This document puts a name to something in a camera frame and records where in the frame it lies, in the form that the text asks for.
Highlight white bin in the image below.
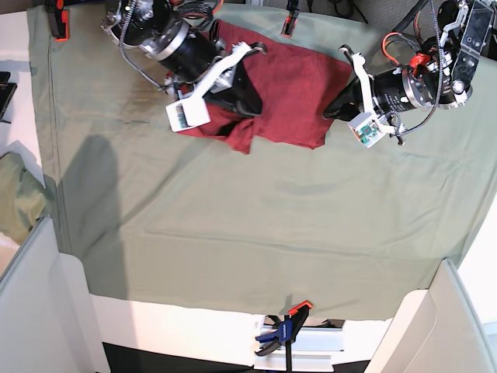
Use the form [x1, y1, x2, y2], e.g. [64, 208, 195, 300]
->
[1, 218, 110, 372]
[366, 259, 496, 372]

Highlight orange black clamp top middle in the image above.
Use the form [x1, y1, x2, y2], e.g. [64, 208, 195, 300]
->
[280, 0, 300, 37]

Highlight blue orange bar clamp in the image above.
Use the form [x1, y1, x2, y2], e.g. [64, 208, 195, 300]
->
[255, 300, 313, 372]

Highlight white bin left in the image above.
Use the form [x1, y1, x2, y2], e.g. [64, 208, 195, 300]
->
[1, 218, 110, 372]

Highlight crumpled green cloth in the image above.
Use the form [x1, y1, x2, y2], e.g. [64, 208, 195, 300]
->
[1, 152, 54, 245]

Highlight green table cloth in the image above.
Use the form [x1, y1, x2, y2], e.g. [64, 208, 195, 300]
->
[27, 4, 496, 319]

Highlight orange black clamp top left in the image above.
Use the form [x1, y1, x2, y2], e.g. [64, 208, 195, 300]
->
[44, 0, 69, 42]

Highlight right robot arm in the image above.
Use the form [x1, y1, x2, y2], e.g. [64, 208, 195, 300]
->
[102, 1, 267, 117]

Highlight black tablet device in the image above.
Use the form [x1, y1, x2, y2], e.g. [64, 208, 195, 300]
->
[0, 71, 18, 124]

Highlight red long-sleeve shirt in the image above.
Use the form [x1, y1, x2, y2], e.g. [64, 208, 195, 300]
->
[184, 20, 352, 154]

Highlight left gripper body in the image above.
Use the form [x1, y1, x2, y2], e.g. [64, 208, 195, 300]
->
[370, 64, 457, 117]

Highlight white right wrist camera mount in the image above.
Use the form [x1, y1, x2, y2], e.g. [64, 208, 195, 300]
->
[165, 41, 267, 132]

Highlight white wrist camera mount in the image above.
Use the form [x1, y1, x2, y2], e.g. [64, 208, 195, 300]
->
[165, 41, 267, 132]
[339, 44, 405, 148]

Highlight black cables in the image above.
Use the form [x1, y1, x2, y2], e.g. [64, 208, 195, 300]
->
[306, 0, 370, 23]

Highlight white bin right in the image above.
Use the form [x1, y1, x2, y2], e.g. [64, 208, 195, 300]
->
[366, 259, 496, 372]

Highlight orange black clamp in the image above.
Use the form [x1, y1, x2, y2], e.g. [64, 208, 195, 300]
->
[280, 0, 300, 37]
[44, 0, 69, 42]

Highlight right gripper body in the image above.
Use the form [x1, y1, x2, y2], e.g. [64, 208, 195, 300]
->
[155, 23, 228, 90]

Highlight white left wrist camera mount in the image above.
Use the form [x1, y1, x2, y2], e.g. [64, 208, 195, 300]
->
[339, 44, 405, 148]

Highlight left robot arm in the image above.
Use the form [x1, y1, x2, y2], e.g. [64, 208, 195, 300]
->
[322, 1, 496, 121]

